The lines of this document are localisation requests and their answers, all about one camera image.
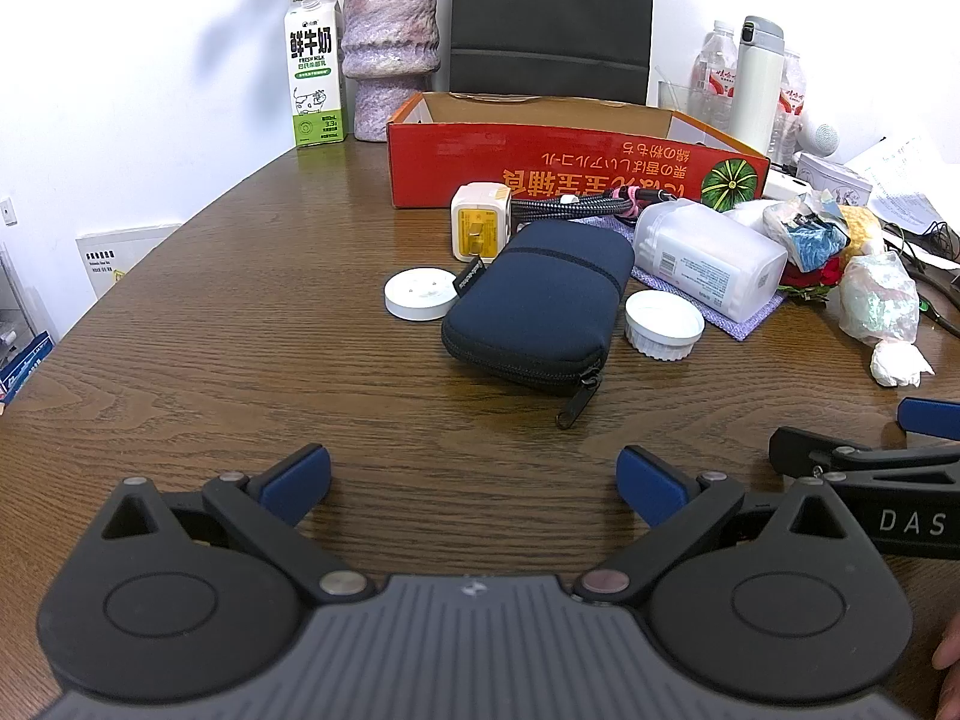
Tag person's right hand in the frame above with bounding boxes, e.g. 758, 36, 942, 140
932, 617, 960, 720

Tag iridescent plastic bag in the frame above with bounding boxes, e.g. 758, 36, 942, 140
838, 250, 922, 348

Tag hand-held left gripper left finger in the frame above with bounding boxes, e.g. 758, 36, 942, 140
99, 444, 376, 605

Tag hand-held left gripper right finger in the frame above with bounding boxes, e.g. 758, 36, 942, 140
574, 444, 860, 605

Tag purple mottled vase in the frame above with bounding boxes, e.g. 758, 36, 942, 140
340, 0, 440, 143

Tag clear water bottle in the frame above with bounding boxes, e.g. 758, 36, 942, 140
768, 48, 810, 167
689, 19, 740, 133

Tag white patterned tin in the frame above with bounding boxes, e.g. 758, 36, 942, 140
793, 151, 875, 208

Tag white paper box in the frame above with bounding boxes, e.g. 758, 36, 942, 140
74, 220, 185, 302

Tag purple cloth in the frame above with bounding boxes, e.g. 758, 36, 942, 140
576, 213, 788, 344

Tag blue box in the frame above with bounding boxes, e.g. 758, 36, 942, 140
0, 329, 58, 407

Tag green and white milk carton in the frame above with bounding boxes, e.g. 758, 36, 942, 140
283, 0, 348, 152

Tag white round puck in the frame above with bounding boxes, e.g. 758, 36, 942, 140
383, 267, 461, 322

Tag navy zipper pouch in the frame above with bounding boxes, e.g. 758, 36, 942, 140
440, 221, 638, 431

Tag loose white papers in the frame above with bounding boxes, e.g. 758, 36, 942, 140
847, 136, 960, 272

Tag black paper bag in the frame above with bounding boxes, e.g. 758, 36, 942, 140
448, 0, 656, 107

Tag white power bank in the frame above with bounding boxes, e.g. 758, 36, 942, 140
764, 164, 815, 200

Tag green earphone cable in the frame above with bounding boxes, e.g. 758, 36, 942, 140
916, 292, 960, 340

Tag white and yellow charger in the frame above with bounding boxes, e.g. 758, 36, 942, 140
450, 181, 514, 264

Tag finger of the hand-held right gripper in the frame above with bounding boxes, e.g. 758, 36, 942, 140
897, 397, 960, 440
769, 427, 960, 480

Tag red cardboard box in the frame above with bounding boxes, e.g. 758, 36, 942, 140
385, 91, 772, 213

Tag red artificial flower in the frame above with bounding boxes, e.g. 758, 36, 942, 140
778, 254, 845, 305

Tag black braided cable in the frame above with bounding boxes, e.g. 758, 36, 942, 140
509, 190, 677, 231

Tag white thermos flask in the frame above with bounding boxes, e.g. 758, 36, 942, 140
727, 14, 785, 155

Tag white ribbed lid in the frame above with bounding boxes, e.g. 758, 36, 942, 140
622, 289, 707, 362

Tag crumpled white tissue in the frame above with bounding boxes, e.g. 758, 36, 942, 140
869, 337, 937, 389

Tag translucent cotton swab box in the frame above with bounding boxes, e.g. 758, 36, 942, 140
631, 199, 789, 319

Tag wooden desktop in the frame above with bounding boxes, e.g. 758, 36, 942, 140
0, 136, 960, 720

